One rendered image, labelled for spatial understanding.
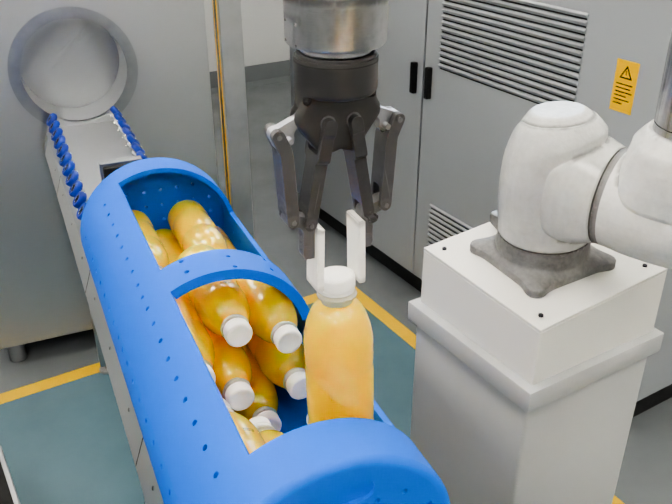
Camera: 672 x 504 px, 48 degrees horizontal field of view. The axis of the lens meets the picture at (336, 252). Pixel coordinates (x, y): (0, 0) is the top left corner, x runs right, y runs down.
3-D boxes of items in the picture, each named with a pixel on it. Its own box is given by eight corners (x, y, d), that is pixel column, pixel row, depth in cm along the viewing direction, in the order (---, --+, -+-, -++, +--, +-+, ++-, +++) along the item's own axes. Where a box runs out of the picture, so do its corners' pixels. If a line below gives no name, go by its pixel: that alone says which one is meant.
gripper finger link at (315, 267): (325, 229, 73) (318, 230, 72) (324, 292, 76) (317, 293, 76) (313, 216, 75) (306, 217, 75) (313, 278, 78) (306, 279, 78)
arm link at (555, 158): (524, 197, 138) (535, 81, 127) (622, 227, 128) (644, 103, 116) (477, 235, 128) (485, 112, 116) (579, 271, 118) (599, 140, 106)
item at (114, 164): (147, 212, 192) (140, 155, 185) (151, 219, 189) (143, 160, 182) (107, 220, 189) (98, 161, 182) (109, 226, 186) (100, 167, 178)
